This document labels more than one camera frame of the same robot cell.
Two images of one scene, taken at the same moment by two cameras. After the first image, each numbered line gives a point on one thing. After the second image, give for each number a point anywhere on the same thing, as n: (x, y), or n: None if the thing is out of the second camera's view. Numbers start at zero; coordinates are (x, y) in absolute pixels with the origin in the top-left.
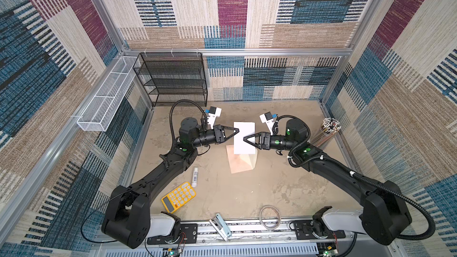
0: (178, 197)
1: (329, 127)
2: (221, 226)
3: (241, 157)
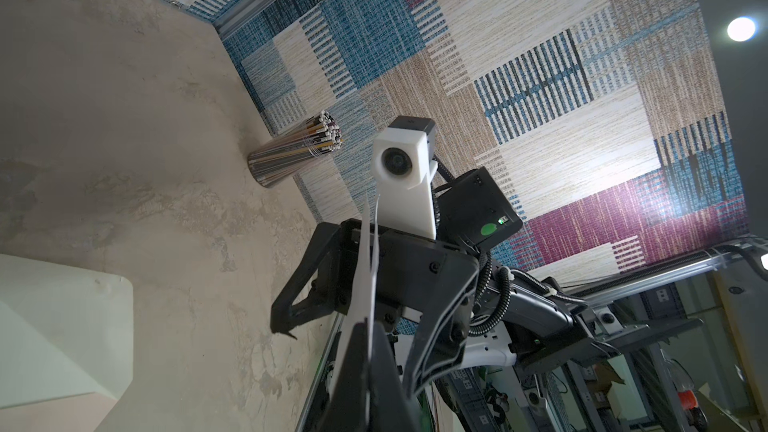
0: None
1: (281, 158)
2: None
3: (66, 345)
